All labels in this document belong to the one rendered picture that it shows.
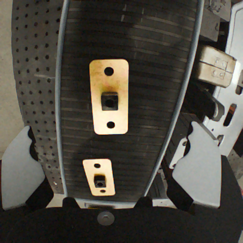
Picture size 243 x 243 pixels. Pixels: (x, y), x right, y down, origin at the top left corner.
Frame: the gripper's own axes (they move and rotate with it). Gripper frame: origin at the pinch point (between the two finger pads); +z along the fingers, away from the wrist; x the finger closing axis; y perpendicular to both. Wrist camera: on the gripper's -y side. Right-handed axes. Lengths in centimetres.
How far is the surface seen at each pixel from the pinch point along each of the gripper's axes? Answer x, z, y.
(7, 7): -100, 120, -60
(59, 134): -6.3, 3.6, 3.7
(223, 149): 35.4, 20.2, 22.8
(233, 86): 31.5, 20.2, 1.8
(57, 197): -93, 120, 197
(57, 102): -5.7, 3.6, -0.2
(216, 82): 18.9, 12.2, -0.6
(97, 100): -1.3, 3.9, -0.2
